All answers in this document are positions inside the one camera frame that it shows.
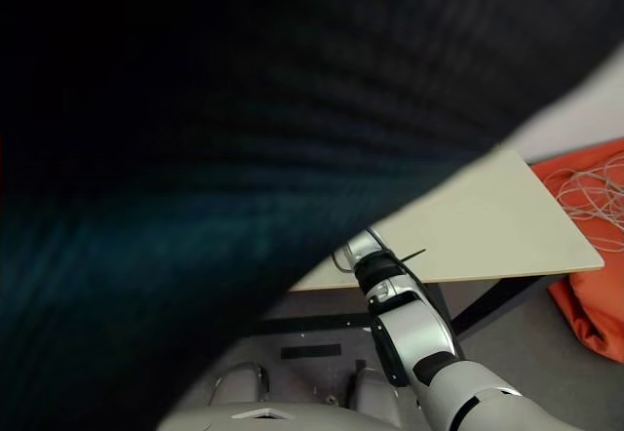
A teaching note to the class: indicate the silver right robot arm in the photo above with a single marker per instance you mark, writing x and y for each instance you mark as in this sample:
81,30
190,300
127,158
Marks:
414,324

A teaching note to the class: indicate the black zip tie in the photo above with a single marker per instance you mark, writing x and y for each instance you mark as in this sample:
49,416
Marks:
413,254

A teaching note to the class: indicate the black ribbed fabric cover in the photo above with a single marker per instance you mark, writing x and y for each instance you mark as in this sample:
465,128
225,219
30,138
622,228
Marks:
195,158

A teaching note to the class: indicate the long black tape strip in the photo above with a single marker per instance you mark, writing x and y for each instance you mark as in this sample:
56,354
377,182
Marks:
310,352

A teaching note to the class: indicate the short black tape strip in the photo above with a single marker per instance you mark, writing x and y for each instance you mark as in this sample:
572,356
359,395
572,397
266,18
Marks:
361,364

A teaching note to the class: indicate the grey left robot leg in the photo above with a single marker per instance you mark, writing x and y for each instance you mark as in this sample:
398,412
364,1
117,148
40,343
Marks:
241,384

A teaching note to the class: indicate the grey robot leg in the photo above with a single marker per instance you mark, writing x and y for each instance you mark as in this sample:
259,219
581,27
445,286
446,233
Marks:
241,384
373,392

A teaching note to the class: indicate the grey right robot leg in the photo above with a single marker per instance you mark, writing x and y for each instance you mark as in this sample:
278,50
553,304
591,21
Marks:
373,392

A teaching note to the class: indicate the silver robot torso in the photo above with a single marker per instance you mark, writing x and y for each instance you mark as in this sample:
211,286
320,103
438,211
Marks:
292,419

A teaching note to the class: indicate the orange beanbag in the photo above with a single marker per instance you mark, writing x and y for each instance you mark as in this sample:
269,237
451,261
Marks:
592,299

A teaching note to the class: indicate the black table frame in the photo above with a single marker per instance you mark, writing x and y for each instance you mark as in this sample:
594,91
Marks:
312,323

